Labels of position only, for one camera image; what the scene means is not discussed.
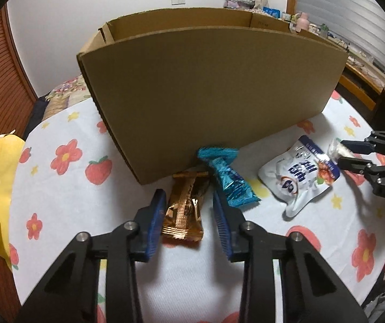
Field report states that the white pouch with blue print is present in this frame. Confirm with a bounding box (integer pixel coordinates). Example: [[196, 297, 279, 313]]
[[258, 135, 342, 219]]

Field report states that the wooden sideboard cabinet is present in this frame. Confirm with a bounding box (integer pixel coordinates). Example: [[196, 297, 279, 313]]
[[327, 37, 385, 111]]

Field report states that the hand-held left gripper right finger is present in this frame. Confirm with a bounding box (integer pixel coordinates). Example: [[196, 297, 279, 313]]
[[213, 190, 369, 323]]

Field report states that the pink kettle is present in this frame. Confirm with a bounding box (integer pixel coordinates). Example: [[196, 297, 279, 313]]
[[296, 12, 310, 31]]

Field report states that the floral patchwork quilt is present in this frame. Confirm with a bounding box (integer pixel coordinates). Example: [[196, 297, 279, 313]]
[[41, 74, 92, 120]]

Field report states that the blue foil snack wrapper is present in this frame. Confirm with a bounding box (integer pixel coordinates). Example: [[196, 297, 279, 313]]
[[197, 146, 261, 209]]

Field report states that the grey striped window blind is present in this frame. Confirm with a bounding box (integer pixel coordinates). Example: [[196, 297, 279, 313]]
[[295, 0, 385, 78]]

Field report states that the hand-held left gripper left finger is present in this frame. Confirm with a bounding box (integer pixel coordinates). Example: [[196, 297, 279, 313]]
[[16, 188, 168, 323]]

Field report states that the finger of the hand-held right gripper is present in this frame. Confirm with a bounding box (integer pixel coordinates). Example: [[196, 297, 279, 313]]
[[340, 138, 373, 155], [337, 158, 373, 176]]

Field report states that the white floral strawberry sheet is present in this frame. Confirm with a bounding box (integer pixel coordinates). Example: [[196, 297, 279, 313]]
[[9, 89, 385, 323]]

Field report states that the brown cardboard box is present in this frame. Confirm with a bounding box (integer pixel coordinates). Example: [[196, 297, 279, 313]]
[[76, 7, 349, 185]]

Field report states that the purple patterned bag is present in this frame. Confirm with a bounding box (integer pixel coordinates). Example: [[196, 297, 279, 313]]
[[224, 0, 255, 9]]

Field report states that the gold foil snack wrapper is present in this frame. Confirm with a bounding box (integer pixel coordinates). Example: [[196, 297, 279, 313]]
[[161, 171, 210, 242]]

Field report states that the dark cloth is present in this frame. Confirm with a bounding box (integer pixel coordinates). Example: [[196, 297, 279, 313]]
[[24, 97, 50, 135]]

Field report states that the small clear snack packet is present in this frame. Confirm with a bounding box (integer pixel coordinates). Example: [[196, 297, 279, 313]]
[[327, 139, 356, 162]]

